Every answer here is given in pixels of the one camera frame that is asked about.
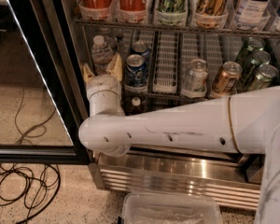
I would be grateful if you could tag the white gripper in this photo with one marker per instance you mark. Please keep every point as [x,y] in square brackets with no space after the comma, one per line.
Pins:
[104,84]

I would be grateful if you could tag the glass fridge door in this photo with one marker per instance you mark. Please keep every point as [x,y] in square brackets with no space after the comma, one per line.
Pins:
[42,96]

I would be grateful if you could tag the brown drink bottle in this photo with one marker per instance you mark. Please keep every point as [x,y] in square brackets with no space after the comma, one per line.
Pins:
[137,106]

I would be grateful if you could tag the clear rear water bottle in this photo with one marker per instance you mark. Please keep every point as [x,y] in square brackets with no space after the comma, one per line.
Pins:
[110,38]

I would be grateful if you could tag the white silver can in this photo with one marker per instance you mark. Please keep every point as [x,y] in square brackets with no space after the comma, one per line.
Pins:
[196,76]

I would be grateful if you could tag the blue soda can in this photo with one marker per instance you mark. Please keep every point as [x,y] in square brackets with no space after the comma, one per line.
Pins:
[141,48]
[135,72]

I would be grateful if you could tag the clear front water bottle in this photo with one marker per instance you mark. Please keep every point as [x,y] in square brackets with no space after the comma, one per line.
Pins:
[101,54]

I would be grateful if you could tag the stainless steel fridge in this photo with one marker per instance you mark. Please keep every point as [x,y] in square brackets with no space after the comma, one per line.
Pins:
[233,180]

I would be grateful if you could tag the blue front soda can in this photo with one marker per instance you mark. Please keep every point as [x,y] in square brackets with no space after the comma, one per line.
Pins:
[135,72]

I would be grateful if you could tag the clear plastic bin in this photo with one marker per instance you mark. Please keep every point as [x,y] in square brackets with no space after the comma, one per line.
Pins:
[153,208]

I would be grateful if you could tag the gold tall can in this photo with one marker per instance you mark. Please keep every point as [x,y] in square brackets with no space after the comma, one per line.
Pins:
[210,13]

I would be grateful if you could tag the green middle can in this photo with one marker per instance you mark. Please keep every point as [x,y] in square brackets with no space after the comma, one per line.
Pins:
[254,60]

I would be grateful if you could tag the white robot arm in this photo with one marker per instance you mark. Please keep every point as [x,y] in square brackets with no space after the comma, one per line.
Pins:
[247,122]

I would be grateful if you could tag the green rear can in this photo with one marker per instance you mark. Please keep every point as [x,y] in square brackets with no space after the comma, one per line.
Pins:
[250,44]

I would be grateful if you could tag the blue rear soda can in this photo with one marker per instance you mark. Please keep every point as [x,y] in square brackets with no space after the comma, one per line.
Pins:
[141,48]

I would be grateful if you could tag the white labelled bottle top shelf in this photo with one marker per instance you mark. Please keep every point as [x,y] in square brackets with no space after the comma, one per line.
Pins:
[249,13]

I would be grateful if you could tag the empty white shelf tray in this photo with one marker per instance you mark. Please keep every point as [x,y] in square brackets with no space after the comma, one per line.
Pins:
[165,71]

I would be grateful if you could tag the clear water bottle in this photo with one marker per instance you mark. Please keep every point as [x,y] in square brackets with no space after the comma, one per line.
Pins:
[110,38]
[101,54]

